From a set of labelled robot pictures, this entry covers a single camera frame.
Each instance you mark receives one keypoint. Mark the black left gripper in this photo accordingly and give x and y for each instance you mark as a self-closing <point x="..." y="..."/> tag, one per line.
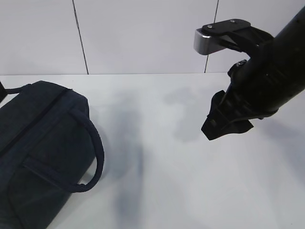
<point x="3" y="93"/>

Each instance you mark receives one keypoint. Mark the navy blue lunch bag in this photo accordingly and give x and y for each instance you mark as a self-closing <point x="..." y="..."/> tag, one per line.
<point x="49" y="149"/>

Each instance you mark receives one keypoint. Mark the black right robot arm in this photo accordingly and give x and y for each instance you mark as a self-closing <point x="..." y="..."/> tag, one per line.
<point x="287" y="50"/>

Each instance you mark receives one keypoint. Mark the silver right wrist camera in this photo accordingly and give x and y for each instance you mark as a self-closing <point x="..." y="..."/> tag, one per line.
<point x="234" y="34"/>

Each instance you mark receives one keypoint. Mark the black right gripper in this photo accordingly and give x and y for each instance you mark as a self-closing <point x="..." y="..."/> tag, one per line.
<point x="257" y="90"/>

